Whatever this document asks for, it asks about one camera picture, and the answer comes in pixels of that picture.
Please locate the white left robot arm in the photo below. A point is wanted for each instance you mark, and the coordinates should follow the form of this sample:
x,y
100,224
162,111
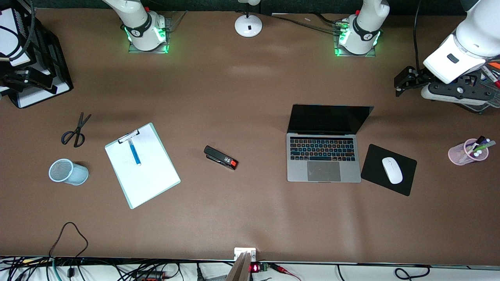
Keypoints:
x,y
472,35

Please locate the black stapler with red end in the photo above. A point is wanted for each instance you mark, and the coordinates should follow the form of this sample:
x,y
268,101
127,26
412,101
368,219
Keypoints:
x,y
218,157

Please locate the blue mesh pen cup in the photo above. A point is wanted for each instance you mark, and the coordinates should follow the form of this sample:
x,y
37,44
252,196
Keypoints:
x,y
74,173

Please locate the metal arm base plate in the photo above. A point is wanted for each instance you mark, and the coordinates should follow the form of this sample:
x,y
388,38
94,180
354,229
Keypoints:
x,y
338,50
166,37

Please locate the white clipboard with metal clip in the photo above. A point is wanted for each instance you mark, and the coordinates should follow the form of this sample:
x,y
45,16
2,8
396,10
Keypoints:
x,y
148,175

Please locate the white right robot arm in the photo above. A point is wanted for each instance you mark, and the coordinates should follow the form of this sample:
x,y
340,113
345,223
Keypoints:
x,y
142,27

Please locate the white computer mouse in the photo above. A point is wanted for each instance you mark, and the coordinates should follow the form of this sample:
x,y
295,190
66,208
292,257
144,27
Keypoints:
x,y
391,170

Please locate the red LED circuit board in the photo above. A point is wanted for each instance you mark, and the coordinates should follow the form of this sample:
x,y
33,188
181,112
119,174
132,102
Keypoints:
x,y
258,267

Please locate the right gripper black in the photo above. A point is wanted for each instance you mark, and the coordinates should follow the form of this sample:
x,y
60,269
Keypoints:
x,y
8,70

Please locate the blue marker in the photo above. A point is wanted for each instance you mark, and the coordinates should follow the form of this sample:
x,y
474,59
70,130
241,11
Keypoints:
x,y
134,153

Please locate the white paper sheet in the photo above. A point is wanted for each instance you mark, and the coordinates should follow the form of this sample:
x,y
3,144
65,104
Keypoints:
x,y
11,39
39,97

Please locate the black scissors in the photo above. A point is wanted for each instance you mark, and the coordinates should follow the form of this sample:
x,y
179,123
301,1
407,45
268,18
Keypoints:
x,y
78,130

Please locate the metal mesh desk tray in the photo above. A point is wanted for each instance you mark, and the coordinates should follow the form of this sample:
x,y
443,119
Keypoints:
x,y
494,99

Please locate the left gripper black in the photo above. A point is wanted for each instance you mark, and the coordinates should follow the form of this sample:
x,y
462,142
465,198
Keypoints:
x,y
419,75

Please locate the white round-base stand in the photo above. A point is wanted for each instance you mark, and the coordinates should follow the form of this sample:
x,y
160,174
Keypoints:
x,y
248,25

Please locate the red marker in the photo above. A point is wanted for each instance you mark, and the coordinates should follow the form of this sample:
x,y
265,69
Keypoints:
x,y
496,81

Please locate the pink mesh pen cup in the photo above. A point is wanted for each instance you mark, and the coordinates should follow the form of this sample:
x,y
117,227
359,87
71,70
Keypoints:
x,y
459,155

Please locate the black-capped marker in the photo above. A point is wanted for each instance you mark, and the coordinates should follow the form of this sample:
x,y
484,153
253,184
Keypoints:
x,y
479,139

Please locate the clear plastic stand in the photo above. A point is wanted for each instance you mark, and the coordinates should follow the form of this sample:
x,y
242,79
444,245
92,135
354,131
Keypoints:
x,y
177,19

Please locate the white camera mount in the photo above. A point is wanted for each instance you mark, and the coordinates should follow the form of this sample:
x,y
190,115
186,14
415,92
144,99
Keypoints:
x,y
245,257

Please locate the green marker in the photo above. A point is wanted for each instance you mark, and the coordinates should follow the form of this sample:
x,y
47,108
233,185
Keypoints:
x,y
486,145

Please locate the black stacked paper tray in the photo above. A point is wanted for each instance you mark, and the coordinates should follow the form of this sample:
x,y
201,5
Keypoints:
x,y
58,66

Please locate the silver laptop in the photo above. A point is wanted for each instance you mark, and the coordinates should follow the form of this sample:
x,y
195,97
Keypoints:
x,y
323,158

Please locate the black mouse pad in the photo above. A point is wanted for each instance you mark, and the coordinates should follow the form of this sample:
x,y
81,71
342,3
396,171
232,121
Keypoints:
x,y
375,168

